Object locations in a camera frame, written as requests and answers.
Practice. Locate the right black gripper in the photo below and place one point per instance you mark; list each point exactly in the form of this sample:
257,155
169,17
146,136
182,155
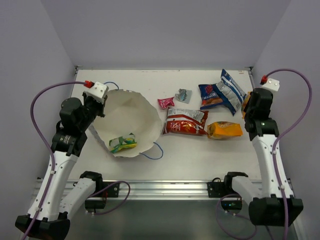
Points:
245,109

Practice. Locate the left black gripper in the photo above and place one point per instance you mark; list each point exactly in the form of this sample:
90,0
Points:
99,107

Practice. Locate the yellow candy bag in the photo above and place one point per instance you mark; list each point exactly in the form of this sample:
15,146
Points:
245,103

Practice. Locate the blue Burts chips bag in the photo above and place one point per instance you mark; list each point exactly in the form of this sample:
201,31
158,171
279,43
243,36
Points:
226,93

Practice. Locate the blue checkered paper bag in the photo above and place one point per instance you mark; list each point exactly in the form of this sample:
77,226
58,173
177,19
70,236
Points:
129,114

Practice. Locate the orange snack bag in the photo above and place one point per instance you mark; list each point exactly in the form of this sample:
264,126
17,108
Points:
221,130

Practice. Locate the green yellow snack packet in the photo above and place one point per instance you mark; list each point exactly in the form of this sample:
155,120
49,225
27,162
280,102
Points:
122,142

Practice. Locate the red chips bag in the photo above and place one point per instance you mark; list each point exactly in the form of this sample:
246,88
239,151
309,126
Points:
185,121

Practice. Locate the grey small snack packet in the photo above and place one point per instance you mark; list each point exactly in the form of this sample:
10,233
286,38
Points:
184,95

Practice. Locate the pink candy packet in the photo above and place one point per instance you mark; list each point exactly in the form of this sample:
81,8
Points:
166,102

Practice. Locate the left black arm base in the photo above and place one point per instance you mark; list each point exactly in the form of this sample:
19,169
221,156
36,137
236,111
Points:
99,201

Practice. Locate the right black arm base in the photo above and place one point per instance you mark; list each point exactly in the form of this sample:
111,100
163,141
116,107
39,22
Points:
217,189

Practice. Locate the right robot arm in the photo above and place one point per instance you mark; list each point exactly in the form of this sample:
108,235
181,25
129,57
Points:
274,204

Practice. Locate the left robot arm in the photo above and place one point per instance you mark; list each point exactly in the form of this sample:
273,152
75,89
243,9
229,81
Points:
49,217

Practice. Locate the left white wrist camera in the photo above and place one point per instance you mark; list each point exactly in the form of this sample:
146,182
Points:
98,91

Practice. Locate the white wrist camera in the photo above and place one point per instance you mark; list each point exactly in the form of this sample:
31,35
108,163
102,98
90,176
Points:
98,91
270,84

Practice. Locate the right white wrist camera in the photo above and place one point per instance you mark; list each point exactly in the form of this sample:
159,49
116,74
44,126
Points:
270,84

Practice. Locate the aluminium front rail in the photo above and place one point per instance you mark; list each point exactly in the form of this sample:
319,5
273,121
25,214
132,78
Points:
163,190

